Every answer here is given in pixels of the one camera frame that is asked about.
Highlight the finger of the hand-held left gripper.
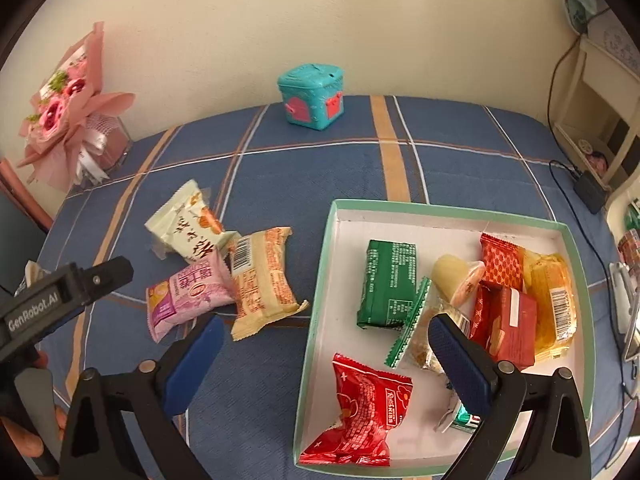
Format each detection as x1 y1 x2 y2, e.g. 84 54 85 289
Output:
74 255 135 307

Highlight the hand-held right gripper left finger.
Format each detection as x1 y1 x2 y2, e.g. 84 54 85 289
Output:
57 314 227 480

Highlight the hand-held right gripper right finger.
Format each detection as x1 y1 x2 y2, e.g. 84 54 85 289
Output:
427 312 593 480

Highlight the small red snack packet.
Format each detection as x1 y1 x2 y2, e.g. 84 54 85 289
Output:
469 284 496 348

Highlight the green and white snack packet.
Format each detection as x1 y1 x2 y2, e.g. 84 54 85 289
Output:
384 276 485 435

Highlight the small red snack box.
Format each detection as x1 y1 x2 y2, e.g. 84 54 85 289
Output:
484 286 539 371

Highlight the plain green snack packet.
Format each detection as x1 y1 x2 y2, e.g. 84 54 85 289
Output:
356 239 418 331

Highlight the red patterned foil packet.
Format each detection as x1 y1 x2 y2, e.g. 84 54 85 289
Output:
479 232 526 292

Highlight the red packet with flower print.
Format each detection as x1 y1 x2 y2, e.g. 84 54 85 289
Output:
299 352 414 467

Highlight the white tray with green rim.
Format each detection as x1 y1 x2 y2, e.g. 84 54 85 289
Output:
292 199 597 478

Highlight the person's left hand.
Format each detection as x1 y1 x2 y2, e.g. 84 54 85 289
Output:
0 404 69 461

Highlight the blue and white packet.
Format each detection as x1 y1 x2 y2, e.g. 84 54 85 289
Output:
17 259 53 291

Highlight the pink snack packet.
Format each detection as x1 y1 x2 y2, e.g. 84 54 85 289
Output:
146 250 240 345

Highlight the cream snack packet orange print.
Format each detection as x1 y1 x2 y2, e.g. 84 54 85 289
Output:
144 179 242 264

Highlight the beige snack packet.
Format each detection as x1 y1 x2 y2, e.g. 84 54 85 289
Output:
227 226 310 343

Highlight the yellow snack packet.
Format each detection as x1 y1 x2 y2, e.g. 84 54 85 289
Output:
520 249 581 366

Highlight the reddish wooden furniture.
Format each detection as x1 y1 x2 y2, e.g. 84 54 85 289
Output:
0 157 54 233

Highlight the pink glass box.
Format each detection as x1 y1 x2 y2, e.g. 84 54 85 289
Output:
75 115 133 186

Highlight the pink flower bouquet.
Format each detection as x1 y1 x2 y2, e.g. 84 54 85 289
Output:
15 21 137 193

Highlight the blue plaid bed sheet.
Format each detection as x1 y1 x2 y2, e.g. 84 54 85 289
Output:
35 95 631 480

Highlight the red patterned tin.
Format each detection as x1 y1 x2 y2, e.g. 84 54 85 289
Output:
617 230 640 266

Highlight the black power adapter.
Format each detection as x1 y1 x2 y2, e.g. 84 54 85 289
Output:
572 170 608 215

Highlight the teal toy chest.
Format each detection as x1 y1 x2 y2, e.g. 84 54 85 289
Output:
277 63 346 131

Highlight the cream wooden shelf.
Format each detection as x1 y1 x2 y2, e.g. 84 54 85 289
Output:
550 35 640 191

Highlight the white patterned cloth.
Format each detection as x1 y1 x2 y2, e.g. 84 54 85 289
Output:
597 7 640 78

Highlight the teal bag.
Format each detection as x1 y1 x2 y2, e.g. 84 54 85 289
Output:
562 0 601 36

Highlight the black cable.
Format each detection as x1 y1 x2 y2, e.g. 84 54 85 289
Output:
546 35 583 176

